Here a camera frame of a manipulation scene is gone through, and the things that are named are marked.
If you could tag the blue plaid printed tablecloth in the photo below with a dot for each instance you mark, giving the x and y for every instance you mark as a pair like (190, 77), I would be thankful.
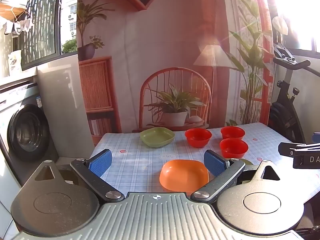
(140, 155)

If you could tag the hanging white laundry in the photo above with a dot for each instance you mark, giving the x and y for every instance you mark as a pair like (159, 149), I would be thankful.
(20, 26)

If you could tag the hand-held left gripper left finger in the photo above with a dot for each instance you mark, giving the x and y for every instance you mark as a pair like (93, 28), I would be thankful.
(100, 162)

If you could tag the orange square plate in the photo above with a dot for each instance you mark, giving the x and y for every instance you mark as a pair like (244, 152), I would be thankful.
(183, 173)

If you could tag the grey washing machine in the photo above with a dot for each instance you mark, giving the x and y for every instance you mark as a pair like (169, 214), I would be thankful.
(27, 132)

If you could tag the red plastic bowl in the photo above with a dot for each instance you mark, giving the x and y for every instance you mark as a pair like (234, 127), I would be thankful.
(198, 137)
(232, 132)
(233, 148)

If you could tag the black exercise bike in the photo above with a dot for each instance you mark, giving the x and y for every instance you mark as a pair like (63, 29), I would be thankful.
(287, 100)

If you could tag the green square plate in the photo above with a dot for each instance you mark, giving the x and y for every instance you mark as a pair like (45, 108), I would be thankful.
(247, 162)
(157, 136)

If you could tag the window with patterned screen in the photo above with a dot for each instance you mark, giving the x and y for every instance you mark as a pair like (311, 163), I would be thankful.
(42, 17)

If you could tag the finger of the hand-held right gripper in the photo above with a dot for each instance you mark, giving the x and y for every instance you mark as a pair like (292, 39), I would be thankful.
(287, 150)
(316, 137)

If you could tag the printed room scene backdrop cloth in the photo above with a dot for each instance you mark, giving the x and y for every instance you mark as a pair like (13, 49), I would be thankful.
(162, 42)

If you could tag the white detergent bag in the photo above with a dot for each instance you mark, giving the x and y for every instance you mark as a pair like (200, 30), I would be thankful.
(15, 62)

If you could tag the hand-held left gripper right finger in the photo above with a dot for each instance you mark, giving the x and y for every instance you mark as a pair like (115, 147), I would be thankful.
(215, 162)

